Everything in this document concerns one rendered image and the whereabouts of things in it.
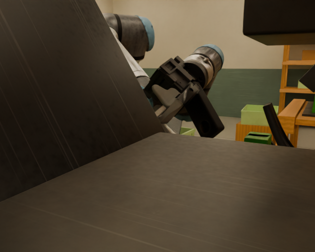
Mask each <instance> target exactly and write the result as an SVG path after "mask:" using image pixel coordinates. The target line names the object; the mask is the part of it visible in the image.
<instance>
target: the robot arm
mask: <svg viewBox="0 0 315 252"><path fill-rule="evenodd" d="M103 16H104V18H105V20H106V22H107V24H108V26H109V27H110V29H111V31H112V33H113V35H114V37H115V39H116V41H117V42H118V44H119V46H120V48H121V50H122V52H123V54H124V56H125V57H126V59H127V61H128V63H129V65H130V67H131V69H132V71H133V73H134V74H135V76H136V78H137V80H138V82H139V84H140V86H141V88H142V89H143V91H144V93H145V95H146V97H147V99H148V101H149V103H150V104H151V106H152V108H153V110H154V112H156V111H157V110H158V109H159V108H160V107H161V106H164V107H166V110H165V111H164V112H163V113H162V114H161V116H160V118H159V119H158V120H159V121H160V123H161V124H167V123H168V122H169V121H170V120H171V119H172V118H173V117H175V118H177V119H178V120H180V121H186V122H193V124H194V126H195V127H196V129H197V131H198V133H199V135H200V136H201V137H205V138H214V137H215V136H217V135H218V134H219V133H220V132H222V131H223V130H224V129H225V127H224V125H223V123H222V121H221V120H220V118H219V116H218V114H217V113H216V111H215V109H214V108H213V106H212V104H211V102H210V101H209V99H208V97H207V95H208V93H209V91H210V89H211V86H212V85H213V82H214V80H215V78H216V76H217V73H218V72H219V71H220V70H221V69H222V66H223V63H224V54H223V52H222V50H221V49H220V48H219V47H218V46H216V45H214V44H205V45H203V46H200V47H198V48H197V49H196V50H195V51H194V52H193V53H192V54H191V55H189V56H188V57H187V58H186V59H184V60H182V59H181V58H180V57H179V56H176V57H175V58H174V59H173V58H170V59H169V60H167V61H166V62H164V63H163V64H162V65H160V67H159V68H158V69H157V70H156V71H155V72H154V73H153V75H152V76H151V77H150V78H149V76H148V75H147V74H146V73H145V72H144V70H143V69H142V68H141V67H140V65H139V62H140V61H141V60H143V59H144V57H145V52H148V51H151V50H152V48H153V47H154V43H155V32H154V28H153V25H152V23H151V21H150V20H149V19H148V18H146V17H142V16H138V15H125V14H115V13H103Z"/></svg>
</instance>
